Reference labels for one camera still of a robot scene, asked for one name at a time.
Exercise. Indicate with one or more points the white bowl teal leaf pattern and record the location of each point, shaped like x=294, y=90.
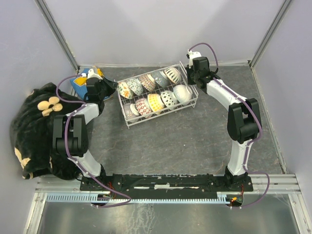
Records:
x=173, y=75

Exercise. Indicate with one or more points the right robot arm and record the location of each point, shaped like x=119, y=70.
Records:
x=243, y=122

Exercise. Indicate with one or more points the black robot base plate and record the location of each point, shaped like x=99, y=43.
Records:
x=177, y=186

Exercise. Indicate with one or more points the maroon tile pattern bowl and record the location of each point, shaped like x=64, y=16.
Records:
x=147, y=81

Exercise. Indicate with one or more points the white bowl orange flower pattern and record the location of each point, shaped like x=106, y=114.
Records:
x=124, y=90

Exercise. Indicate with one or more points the yellow sun pattern bowl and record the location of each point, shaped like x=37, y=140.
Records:
x=156, y=103

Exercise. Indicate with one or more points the aluminium frame rails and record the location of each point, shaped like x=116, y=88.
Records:
x=55, y=190

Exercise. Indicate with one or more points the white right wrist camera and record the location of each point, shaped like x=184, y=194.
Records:
x=193, y=54

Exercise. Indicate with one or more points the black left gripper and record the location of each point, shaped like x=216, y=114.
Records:
x=112, y=85

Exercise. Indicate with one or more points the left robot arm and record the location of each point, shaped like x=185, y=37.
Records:
x=70, y=130

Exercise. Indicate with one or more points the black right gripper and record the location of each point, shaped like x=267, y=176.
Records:
x=187, y=70

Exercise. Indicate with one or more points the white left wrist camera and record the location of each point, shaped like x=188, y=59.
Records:
x=94, y=73

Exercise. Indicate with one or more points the white wire dish rack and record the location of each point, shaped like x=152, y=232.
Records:
x=156, y=93

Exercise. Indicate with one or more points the grey striped bowl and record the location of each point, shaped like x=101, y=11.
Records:
x=131, y=112

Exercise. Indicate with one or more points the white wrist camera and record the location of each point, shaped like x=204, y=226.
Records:
x=94, y=73
x=193, y=54

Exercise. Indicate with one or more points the black plush flower blanket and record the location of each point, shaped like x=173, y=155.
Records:
x=31, y=132

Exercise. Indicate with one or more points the plain white ribbed bowl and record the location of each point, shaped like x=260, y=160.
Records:
x=183, y=94

